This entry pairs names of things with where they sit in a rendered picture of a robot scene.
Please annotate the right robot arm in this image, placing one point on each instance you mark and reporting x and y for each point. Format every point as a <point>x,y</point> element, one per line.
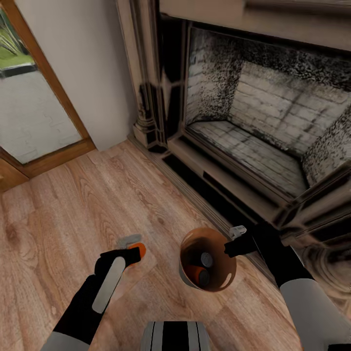
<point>319,324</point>

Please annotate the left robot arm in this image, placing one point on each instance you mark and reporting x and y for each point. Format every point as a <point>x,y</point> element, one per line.
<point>78,325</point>

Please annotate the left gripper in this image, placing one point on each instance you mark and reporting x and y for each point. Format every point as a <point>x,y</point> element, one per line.
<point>133,255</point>

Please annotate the can of soda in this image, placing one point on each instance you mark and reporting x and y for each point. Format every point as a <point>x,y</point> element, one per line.
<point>197,275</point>
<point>203,259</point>
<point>141,247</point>

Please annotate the trash can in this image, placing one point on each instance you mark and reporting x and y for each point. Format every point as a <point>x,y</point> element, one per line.
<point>211,241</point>

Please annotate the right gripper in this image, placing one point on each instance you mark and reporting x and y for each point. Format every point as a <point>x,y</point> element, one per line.
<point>236,247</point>

